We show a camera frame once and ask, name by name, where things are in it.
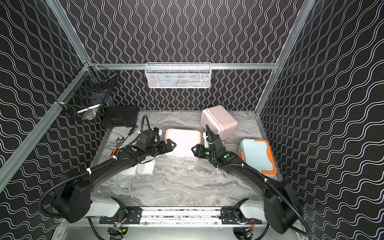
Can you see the white wire wall basket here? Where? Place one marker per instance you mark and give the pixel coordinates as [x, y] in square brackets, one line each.
[178, 75]

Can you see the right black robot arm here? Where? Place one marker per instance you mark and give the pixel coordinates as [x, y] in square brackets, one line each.
[281, 207]

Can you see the white gauze packet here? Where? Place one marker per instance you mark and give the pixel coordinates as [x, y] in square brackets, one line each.
[147, 168]
[131, 171]

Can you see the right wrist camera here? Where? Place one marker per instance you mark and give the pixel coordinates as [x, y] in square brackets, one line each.
[214, 141]

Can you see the pink first aid box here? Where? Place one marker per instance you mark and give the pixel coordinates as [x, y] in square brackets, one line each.
[220, 121]

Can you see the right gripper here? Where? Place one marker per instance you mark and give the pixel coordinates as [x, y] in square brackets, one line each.
[198, 150]

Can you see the light blue first aid box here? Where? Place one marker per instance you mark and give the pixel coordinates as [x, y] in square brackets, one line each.
[258, 155]

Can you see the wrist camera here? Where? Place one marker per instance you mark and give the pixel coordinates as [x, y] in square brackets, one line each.
[150, 137]
[214, 141]

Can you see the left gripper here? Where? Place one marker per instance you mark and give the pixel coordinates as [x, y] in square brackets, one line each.
[162, 147]

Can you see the white first aid box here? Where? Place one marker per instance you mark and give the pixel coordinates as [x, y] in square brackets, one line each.
[185, 140]

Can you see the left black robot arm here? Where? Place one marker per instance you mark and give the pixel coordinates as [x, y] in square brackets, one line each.
[71, 197]

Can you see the black wire wall basket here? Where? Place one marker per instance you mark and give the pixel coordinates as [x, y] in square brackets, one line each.
[88, 101]

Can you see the black plastic tool case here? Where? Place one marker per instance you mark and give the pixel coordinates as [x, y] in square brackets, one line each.
[120, 116]

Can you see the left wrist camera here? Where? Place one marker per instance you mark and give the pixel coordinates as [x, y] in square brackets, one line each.
[150, 137]

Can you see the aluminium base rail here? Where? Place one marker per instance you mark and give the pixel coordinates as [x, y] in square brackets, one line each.
[241, 214]

